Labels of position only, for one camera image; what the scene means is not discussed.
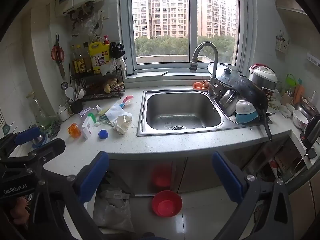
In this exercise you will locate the stainless steel sink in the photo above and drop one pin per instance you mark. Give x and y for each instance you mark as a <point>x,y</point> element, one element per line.
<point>182,112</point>

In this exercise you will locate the colourful sauce packets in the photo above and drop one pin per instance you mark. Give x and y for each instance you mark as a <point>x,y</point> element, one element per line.
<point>118,87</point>

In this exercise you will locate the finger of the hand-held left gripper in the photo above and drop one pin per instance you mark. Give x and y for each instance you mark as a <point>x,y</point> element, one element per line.
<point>50,147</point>
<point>26,135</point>

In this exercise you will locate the small white box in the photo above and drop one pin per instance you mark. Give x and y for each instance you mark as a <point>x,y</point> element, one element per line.
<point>87,128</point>

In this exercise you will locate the metal utensils bundle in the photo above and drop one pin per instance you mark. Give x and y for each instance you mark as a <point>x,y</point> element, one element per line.
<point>80,90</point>

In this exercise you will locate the ginger root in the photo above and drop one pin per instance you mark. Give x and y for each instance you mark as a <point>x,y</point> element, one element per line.
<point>110,85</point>

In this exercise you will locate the black plastic bag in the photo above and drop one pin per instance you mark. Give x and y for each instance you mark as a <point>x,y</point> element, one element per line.
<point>116,49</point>

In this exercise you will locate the steel rice cooker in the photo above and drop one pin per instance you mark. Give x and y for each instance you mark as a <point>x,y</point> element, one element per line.
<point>265,78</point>

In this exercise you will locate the small metal cup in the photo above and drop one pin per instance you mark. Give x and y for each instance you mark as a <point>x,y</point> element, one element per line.
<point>40,139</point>

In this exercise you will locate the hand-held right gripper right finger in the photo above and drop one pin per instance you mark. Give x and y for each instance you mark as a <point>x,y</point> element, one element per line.
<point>227,180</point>

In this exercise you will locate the white teapot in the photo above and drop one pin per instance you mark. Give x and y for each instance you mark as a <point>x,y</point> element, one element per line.
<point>62,113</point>

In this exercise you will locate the red cap bottle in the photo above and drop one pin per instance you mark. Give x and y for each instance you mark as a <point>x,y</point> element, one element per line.
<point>106,40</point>

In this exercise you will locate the wall chopstick holder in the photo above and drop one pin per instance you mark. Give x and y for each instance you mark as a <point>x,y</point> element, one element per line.
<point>282,45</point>

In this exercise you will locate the white ceramic bowl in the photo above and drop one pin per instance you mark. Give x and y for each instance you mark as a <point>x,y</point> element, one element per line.
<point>300,118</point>

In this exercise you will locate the blue white bowl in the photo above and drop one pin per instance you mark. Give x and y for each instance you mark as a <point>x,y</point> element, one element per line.
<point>246,115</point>

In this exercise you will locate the white wall socket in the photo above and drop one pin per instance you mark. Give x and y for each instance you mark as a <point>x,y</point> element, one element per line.
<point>105,14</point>

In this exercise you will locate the black electric kettle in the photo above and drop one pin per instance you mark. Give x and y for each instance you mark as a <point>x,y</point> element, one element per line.
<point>312,130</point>

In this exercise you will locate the hanging clear plastic bag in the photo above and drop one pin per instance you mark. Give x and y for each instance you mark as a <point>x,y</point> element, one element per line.
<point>88,25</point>

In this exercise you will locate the glass pot lid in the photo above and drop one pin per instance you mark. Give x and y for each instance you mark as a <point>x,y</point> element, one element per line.
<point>225,73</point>

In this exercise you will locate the white cloth gloves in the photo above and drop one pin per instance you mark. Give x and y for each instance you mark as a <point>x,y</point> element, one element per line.
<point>280,107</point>

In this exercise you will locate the white paper towel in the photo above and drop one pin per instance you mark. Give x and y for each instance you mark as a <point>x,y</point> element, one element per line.
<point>116,111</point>

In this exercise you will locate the pink blue scrub brush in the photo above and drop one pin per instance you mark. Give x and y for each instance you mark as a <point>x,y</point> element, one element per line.
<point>126,100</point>

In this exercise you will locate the curved steel faucet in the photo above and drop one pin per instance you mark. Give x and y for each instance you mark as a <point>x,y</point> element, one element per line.
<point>215,55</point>

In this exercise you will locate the steel wool scrubber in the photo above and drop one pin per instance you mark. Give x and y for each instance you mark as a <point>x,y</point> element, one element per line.
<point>55,128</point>

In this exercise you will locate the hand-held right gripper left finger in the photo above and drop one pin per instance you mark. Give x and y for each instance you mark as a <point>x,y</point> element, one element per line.
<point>92,177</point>

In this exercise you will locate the crumpled beige cloth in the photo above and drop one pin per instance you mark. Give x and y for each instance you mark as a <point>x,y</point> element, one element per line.
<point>121,126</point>

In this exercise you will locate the clear plastic bottle purple label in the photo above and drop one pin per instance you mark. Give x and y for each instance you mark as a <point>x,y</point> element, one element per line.
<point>87,110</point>

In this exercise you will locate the steel bowl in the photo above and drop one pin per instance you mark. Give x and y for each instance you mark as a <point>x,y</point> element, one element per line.
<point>228,100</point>

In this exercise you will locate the white wall hook strip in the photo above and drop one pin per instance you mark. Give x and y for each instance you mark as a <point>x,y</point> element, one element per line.
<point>313,60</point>

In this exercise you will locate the clear glass bottle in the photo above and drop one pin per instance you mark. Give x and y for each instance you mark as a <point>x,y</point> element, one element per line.
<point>40,112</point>

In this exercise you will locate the person's left hand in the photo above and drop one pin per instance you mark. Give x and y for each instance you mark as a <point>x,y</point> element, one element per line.
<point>22,206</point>

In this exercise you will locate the orange cloth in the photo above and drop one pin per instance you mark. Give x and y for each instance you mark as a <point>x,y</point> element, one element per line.
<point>200,84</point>

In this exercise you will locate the red plastic basin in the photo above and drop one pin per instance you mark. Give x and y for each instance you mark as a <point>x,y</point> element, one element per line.
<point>166,205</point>

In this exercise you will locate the hanging white plastic bag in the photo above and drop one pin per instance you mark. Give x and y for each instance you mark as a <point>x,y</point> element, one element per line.
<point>110,66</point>

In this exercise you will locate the sliding glass window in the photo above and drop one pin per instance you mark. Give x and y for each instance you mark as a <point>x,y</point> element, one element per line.
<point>162,17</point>

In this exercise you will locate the blue bottle cap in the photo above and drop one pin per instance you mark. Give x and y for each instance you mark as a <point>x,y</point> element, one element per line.
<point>103,134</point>

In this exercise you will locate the white plastic trash bag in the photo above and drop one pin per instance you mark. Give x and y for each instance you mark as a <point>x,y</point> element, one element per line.
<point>112,215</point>

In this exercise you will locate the yellow detergent jug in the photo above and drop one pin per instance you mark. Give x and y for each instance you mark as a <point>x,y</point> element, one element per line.
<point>98,57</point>

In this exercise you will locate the orange plastic wrapper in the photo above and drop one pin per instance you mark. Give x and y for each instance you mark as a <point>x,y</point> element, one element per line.
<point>74,130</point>

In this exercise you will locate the black wok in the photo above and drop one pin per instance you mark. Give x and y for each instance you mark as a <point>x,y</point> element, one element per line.
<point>250,92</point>

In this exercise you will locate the metal cabinet door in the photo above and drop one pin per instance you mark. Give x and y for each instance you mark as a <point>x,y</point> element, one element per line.
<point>137,175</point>

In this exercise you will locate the dark sauce bottle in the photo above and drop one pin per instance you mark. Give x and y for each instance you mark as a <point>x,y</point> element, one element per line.
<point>75,65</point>
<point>81,63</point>

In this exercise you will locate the white plastic spoon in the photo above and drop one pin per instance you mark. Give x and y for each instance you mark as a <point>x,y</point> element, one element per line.
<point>69,92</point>

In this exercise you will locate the green white box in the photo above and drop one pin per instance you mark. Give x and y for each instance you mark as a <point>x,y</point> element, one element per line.
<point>91,117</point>

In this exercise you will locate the steel pot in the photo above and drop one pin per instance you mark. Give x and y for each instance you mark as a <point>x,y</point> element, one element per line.
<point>306,106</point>

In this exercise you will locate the black utensil cup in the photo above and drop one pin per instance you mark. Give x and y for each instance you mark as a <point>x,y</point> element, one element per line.
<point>76,107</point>

